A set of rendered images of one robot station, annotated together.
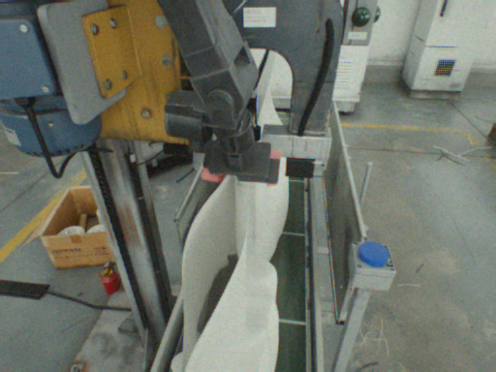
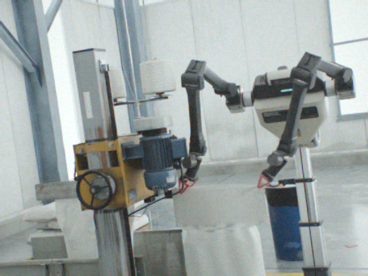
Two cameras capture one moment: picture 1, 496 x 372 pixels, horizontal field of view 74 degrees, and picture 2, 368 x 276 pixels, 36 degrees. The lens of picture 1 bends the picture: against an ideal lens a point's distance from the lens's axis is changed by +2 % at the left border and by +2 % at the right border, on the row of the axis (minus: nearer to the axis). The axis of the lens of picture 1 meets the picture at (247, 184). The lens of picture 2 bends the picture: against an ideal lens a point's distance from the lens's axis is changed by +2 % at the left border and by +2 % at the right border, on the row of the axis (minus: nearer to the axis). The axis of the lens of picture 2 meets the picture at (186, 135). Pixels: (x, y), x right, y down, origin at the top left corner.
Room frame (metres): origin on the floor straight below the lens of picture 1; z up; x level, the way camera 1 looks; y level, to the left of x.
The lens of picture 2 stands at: (-0.20, 2.85, 1.45)
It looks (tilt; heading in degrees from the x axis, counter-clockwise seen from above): 3 degrees down; 283
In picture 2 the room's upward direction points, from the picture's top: 7 degrees counter-clockwise
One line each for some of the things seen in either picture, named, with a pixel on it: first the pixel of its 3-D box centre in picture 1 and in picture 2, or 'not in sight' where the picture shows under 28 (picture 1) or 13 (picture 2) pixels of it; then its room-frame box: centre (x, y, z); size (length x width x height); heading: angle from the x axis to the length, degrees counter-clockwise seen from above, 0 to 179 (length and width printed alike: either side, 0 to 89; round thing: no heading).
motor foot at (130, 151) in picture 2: not in sight; (137, 150); (0.63, 0.37, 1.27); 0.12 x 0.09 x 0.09; 82
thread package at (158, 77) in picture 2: not in sight; (158, 77); (0.53, 0.20, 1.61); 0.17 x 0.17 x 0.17
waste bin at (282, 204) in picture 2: not in sight; (293, 218); (0.13, -2.25, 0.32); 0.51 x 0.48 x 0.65; 82
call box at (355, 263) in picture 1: (369, 265); not in sight; (0.49, -0.27, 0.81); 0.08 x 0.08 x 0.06; 82
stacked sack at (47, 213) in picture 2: not in sight; (56, 209); (2.55, -2.53, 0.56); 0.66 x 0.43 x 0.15; 79
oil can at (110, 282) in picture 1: (106, 276); not in sight; (1.03, 0.68, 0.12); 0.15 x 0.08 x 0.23; 172
